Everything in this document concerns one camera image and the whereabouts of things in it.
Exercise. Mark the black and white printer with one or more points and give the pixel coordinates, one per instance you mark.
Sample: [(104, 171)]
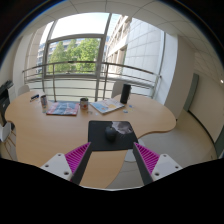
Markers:
[(5, 100)]

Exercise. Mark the white chair with wooden legs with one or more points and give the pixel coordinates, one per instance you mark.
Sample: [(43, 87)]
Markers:
[(5, 131)]

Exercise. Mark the white and blue can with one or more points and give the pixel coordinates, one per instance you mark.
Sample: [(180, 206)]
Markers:
[(43, 101)]

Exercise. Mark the red magazine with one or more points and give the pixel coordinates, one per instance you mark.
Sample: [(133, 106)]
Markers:
[(62, 108)]

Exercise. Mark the metal balcony railing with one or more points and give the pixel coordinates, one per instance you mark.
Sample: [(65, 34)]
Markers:
[(76, 62)]

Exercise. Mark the black cylindrical bottle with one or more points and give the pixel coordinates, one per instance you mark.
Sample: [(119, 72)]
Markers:
[(125, 94)]

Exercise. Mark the blue and yellow book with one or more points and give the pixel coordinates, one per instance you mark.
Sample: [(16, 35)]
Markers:
[(106, 105)]

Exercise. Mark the black computer mouse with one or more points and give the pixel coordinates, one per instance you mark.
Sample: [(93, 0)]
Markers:
[(111, 134)]

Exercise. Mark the white mug with plant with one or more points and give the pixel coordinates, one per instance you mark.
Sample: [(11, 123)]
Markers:
[(84, 104)]

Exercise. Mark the black mouse pad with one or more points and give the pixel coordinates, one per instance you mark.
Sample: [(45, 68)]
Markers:
[(98, 136)]

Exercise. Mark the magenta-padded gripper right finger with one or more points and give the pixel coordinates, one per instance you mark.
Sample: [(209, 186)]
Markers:
[(148, 158)]

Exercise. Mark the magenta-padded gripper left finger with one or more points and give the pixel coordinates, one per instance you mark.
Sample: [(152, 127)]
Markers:
[(77, 158)]

